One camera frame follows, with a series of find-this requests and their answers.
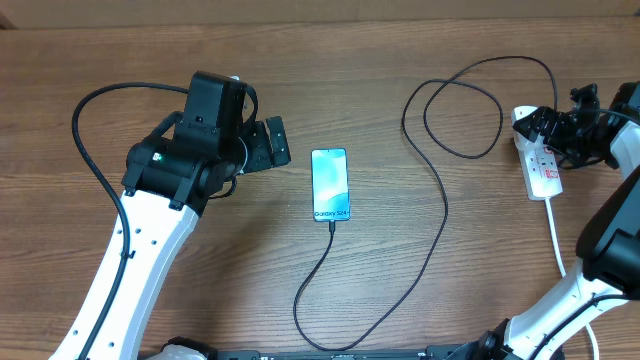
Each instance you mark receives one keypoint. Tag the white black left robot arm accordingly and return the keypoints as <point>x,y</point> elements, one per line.
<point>170,176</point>

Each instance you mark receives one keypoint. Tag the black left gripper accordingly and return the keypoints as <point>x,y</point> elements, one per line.
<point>263,157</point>

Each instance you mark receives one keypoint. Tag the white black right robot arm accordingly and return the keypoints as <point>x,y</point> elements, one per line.
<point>605,274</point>

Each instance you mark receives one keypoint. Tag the white charger plug adapter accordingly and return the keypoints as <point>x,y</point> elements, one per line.
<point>523,144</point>

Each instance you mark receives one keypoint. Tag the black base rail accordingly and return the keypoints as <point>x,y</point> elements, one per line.
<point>182,348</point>

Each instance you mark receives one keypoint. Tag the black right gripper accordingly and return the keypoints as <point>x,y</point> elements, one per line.
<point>552,120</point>

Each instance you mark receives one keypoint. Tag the white power strip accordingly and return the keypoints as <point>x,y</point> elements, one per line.
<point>541,174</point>

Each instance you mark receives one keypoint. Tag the blue Galaxy smartphone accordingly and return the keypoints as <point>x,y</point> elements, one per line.
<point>330,185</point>

